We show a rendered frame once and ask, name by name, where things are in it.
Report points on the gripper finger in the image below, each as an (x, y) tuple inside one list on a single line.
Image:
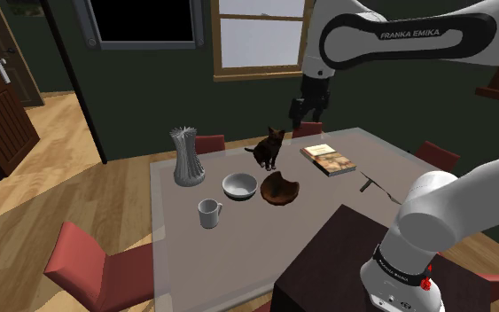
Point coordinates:
[(296, 111), (318, 115)]

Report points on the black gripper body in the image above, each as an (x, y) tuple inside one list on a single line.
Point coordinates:
[(316, 91)]

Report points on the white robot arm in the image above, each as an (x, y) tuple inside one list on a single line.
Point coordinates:
[(430, 207)]

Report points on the brown cover book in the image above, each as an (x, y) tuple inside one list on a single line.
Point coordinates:
[(329, 159)]

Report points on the black cat figure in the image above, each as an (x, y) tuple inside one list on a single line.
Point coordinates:
[(268, 149)]

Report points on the brown wooden bowl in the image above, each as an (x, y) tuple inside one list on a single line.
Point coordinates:
[(280, 190)]

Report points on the dark thin hand tool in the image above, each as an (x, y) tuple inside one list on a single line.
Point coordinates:
[(376, 186)]

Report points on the white bowl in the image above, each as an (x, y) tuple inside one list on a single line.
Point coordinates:
[(239, 185)]

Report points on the grey ribbed vase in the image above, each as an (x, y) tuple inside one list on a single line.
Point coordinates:
[(186, 160)]

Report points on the white mug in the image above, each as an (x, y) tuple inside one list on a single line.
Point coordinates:
[(208, 214)]

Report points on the grey dining table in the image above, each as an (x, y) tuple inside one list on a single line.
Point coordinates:
[(249, 246)]

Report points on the dark robot stand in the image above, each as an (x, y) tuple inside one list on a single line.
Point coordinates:
[(331, 259)]

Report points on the grey framed black screen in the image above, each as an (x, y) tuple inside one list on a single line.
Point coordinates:
[(141, 21)]

